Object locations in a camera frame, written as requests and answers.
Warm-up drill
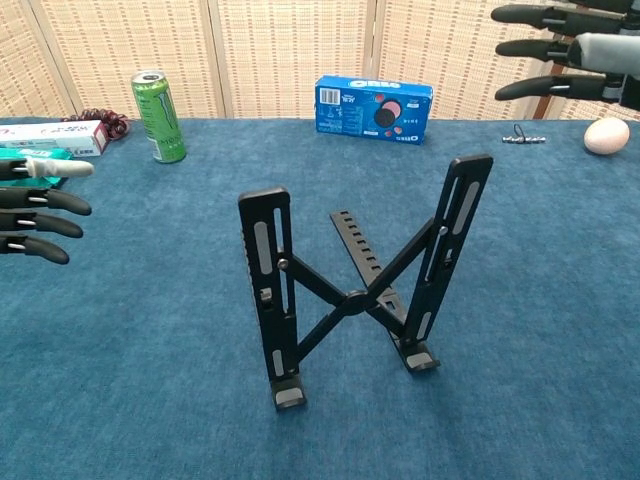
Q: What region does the teal wet wipes pack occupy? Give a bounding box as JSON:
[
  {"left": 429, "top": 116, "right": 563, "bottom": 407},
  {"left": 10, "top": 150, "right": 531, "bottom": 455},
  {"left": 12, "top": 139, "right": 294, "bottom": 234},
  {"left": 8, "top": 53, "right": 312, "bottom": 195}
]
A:
[{"left": 0, "top": 146, "right": 75, "bottom": 194}]

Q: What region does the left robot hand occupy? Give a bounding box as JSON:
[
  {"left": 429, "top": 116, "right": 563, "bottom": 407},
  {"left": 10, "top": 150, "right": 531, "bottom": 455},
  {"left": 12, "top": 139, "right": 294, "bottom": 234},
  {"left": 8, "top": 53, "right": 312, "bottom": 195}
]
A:
[{"left": 0, "top": 157, "right": 96, "bottom": 266}]

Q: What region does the small metal T-shaped tool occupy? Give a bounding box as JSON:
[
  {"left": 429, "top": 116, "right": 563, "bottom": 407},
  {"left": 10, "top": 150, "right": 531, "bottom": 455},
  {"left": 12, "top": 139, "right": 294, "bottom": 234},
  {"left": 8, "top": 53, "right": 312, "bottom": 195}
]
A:
[{"left": 501, "top": 123, "right": 549, "bottom": 145}]

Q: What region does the blue Oreo cookie box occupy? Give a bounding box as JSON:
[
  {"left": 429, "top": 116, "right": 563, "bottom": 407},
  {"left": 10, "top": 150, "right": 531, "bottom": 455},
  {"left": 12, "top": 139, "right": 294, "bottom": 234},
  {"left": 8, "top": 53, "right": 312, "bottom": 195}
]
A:
[{"left": 314, "top": 74, "right": 434, "bottom": 146}]

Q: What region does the black folding laptop stand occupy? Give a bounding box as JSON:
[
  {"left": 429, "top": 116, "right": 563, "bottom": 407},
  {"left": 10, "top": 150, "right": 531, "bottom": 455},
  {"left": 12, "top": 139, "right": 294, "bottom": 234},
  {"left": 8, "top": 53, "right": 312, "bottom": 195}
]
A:
[{"left": 237, "top": 153, "right": 495, "bottom": 412}]

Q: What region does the beige egg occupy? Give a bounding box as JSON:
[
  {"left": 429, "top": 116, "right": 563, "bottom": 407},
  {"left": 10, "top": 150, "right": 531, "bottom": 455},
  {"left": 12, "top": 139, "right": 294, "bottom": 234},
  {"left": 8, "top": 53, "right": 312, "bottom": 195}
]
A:
[{"left": 583, "top": 117, "right": 631, "bottom": 155}]

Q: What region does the green drink can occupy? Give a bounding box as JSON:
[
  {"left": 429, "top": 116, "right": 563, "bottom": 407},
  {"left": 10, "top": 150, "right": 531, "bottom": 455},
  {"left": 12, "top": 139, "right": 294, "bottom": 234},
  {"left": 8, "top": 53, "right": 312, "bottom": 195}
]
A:
[{"left": 130, "top": 69, "right": 188, "bottom": 165}]

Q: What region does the bamboo folding screen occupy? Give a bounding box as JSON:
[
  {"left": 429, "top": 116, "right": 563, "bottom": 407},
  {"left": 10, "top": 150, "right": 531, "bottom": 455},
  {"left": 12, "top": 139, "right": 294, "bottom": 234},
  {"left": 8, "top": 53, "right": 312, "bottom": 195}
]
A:
[{"left": 0, "top": 0, "right": 640, "bottom": 121}]

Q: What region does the white toothpaste box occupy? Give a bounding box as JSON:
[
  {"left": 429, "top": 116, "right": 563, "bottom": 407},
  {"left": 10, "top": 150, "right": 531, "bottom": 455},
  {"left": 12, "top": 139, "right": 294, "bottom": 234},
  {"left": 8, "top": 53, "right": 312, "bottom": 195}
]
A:
[{"left": 0, "top": 119, "right": 110, "bottom": 158}]

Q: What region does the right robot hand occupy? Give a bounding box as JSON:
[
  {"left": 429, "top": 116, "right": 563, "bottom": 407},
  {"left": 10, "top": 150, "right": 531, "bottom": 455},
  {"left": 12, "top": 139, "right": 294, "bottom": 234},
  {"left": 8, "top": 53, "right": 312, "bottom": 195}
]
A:
[{"left": 490, "top": 0, "right": 640, "bottom": 109}]

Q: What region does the blue table mat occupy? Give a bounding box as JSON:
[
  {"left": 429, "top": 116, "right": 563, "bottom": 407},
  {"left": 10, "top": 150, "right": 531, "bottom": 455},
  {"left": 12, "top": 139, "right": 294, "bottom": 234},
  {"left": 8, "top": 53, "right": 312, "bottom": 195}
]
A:
[{"left": 0, "top": 117, "right": 640, "bottom": 480}]

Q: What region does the dark red coiled cord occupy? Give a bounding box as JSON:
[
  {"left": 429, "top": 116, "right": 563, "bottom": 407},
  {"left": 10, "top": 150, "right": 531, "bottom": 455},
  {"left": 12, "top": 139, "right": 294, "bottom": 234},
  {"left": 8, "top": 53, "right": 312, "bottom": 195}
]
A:
[{"left": 60, "top": 107, "right": 132, "bottom": 141}]

